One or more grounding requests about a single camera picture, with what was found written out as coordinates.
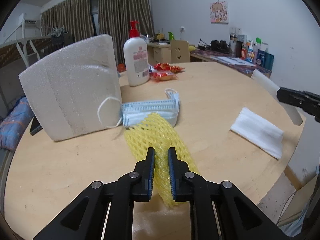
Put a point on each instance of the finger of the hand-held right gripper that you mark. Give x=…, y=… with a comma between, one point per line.
x=300, y=100

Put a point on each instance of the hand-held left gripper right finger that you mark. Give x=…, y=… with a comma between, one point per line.
x=171, y=175

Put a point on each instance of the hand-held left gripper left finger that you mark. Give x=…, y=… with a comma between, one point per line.
x=151, y=175

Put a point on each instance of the yellow foam net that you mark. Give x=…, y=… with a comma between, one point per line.
x=150, y=135

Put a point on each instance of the stack of blue face masks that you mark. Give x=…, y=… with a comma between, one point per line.
x=150, y=107

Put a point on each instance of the white foam box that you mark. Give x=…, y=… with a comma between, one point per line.
x=70, y=87

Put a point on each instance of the cluster of toiletry bottles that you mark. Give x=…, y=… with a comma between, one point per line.
x=260, y=55

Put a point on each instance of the printed paper sheet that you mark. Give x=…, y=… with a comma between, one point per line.
x=232, y=60

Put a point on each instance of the desk with patterned cover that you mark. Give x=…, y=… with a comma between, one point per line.
x=230, y=63

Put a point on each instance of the dark thermos flask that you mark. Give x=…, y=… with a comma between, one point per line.
x=238, y=48

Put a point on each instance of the black headphones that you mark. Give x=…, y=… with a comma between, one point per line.
x=220, y=46

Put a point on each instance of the red snack packet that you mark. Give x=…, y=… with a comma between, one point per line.
x=167, y=67
x=162, y=76

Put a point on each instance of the white lotion pump bottle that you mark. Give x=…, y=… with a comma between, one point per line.
x=136, y=62

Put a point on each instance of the wooden desk with drawers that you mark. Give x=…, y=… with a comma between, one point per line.
x=160, y=53

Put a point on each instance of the wooden smiley face chair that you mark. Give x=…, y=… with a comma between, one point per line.
x=180, y=51

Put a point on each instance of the black smartphone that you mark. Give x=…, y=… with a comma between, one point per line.
x=36, y=127

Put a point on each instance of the green plastic bottle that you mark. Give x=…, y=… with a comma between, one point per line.
x=171, y=36

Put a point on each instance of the blue orange plaid blanket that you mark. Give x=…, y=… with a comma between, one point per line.
x=15, y=125

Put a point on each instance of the hanging dark clothes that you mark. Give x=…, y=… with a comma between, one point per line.
x=61, y=38

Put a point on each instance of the brown curtain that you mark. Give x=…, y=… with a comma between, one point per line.
x=120, y=7
x=70, y=17

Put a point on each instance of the white bed ladder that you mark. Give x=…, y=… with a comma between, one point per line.
x=27, y=52

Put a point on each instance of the white metal bunk bed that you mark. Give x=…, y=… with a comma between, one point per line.
x=15, y=52

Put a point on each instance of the white air conditioner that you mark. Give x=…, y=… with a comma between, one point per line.
x=30, y=21

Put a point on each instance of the white wall switch panel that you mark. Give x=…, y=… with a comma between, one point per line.
x=235, y=30

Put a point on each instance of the cartoon wall poster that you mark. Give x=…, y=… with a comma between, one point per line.
x=219, y=12

